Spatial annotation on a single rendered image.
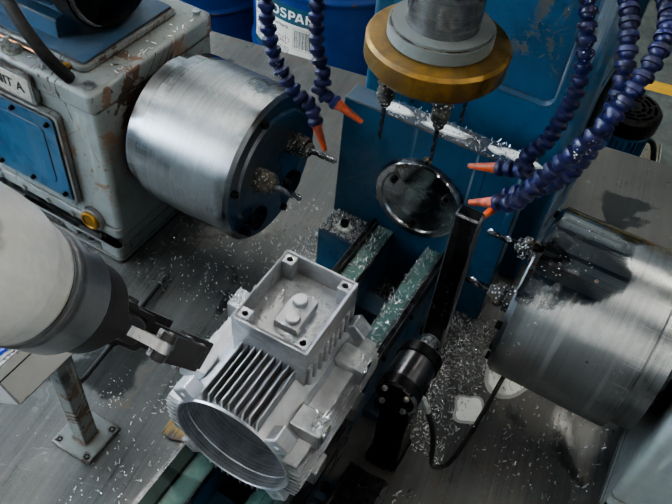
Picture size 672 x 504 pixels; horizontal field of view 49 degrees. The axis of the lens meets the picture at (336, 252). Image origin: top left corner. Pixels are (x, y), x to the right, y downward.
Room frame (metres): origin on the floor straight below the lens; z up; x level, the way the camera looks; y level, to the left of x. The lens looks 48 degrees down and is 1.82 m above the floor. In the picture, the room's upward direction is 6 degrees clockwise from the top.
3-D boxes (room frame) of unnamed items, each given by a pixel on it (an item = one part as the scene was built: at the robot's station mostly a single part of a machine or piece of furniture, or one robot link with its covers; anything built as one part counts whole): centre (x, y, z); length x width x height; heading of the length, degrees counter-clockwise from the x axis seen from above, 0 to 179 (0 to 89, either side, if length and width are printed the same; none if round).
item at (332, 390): (0.48, 0.06, 1.02); 0.20 x 0.19 x 0.19; 155
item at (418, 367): (0.66, -0.22, 0.92); 0.45 x 0.13 x 0.24; 154
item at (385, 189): (0.84, -0.12, 1.02); 0.15 x 0.02 x 0.15; 64
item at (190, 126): (0.91, 0.24, 1.04); 0.37 x 0.25 x 0.25; 64
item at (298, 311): (0.52, 0.04, 1.11); 0.12 x 0.11 x 0.07; 155
